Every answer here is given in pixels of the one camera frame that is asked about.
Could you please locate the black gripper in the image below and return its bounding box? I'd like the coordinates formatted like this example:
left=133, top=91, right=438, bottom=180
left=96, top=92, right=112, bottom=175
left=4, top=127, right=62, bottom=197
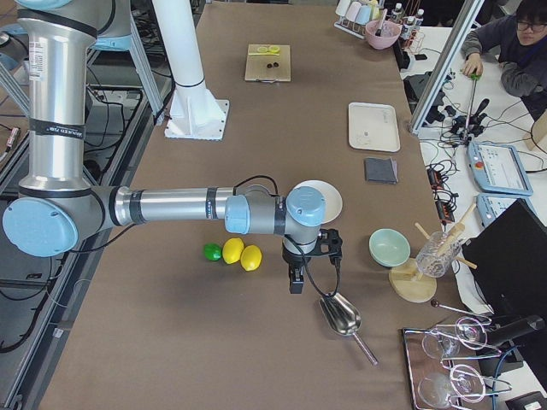
left=282, top=238, right=320, bottom=294

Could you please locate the round cream plate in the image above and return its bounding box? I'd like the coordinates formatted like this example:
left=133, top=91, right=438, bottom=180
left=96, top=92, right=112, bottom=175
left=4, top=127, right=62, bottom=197
left=294, top=179, right=343, bottom=224

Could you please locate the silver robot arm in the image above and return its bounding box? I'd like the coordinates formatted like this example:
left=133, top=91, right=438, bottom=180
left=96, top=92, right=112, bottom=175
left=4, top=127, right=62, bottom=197
left=3, top=1, right=342, bottom=294

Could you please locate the cream rabbit tray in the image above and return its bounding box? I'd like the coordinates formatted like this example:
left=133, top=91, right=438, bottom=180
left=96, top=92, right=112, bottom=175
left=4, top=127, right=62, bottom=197
left=348, top=102, right=401, bottom=153

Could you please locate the mirrored glass tray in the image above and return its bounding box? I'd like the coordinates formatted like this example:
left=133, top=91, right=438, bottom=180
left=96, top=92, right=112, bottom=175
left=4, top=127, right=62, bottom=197
left=401, top=328, right=513, bottom=409

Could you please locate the yellow lemon right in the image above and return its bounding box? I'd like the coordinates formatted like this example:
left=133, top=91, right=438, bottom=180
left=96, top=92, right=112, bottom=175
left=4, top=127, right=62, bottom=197
left=240, top=245, right=262, bottom=272

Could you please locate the yellow lemon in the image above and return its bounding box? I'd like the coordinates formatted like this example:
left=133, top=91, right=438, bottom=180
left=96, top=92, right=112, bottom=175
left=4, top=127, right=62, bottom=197
left=240, top=245, right=262, bottom=272
left=222, top=237, right=244, bottom=264

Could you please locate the steel scoop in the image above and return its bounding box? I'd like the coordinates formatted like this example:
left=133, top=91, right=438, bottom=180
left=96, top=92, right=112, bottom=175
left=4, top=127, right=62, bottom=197
left=319, top=293, right=379, bottom=366

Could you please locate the yellow lemon left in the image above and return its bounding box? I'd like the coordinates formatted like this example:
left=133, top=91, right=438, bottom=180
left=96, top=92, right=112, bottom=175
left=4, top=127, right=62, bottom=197
left=222, top=237, right=244, bottom=264

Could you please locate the green lime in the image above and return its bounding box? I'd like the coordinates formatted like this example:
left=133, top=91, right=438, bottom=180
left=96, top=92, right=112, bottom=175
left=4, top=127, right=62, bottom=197
left=203, top=243, right=222, bottom=261

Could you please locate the mint green bowl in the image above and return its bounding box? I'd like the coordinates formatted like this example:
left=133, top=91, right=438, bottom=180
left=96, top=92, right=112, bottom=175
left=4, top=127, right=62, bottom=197
left=368, top=228, right=410, bottom=267

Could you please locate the folded grey cloth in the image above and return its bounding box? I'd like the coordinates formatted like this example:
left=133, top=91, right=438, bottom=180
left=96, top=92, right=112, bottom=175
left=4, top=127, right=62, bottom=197
left=364, top=157, right=398, bottom=185

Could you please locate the clear textured glass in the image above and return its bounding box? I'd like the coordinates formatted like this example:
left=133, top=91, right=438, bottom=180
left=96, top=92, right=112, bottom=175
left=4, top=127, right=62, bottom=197
left=415, top=231, right=461, bottom=278

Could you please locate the wine glass lower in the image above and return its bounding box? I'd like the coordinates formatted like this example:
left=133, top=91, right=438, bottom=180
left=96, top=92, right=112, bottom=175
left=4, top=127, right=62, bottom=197
left=418, top=365, right=486, bottom=409

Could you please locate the wine glass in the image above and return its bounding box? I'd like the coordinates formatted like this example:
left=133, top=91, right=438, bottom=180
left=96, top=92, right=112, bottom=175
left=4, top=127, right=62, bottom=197
left=421, top=316, right=491, bottom=360
left=418, top=365, right=486, bottom=409

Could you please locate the wine glass upper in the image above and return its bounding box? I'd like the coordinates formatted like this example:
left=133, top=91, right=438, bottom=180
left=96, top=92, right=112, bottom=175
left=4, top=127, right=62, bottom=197
left=421, top=316, right=491, bottom=360

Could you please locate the blue teach pendant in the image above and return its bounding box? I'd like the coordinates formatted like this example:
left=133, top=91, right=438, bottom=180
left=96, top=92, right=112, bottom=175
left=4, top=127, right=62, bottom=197
left=467, top=142, right=533, bottom=196
left=475, top=193, right=535, bottom=228

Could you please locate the wooden cutting board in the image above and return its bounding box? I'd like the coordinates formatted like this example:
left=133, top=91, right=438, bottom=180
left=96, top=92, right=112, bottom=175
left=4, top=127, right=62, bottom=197
left=244, top=44, right=291, bottom=83

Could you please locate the black monitor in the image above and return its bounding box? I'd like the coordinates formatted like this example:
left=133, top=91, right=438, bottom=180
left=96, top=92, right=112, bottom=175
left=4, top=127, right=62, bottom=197
left=462, top=199, right=546, bottom=318

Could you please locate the white cup rack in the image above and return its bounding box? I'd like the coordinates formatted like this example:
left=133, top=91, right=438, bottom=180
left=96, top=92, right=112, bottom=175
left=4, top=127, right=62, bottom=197
left=333, top=16, right=365, bottom=39

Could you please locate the pink mixing bowl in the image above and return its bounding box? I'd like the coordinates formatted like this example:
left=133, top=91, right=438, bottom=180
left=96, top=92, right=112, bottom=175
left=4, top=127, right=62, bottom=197
left=365, top=20, right=402, bottom=50

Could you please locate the pink cup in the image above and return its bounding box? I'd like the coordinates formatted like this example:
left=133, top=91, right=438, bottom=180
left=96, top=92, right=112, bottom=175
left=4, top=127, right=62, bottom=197
left=345, top=1, right=362, bottom=23

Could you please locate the white cup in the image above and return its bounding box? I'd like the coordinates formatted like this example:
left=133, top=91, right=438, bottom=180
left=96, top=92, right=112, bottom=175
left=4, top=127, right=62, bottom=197
left=335, top=0, right=351, bottom=17

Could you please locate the seated person in grey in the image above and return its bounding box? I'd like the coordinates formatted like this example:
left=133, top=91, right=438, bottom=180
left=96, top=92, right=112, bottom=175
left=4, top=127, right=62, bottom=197
left=462, top=0, right=546, bottom=120

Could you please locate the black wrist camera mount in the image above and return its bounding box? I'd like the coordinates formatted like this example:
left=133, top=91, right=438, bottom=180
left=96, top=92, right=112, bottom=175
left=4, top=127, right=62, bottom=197
left=318, top=228, right=343, bottom=268

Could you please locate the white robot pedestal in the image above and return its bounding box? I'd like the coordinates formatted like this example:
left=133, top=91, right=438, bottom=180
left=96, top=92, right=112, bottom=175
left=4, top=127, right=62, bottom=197
left=153, top=0, right=229, bottom=141

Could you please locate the aluminium frame post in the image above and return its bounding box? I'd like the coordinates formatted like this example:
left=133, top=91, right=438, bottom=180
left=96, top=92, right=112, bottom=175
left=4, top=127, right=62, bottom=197
left=409, top=0, right=484, bottom=136

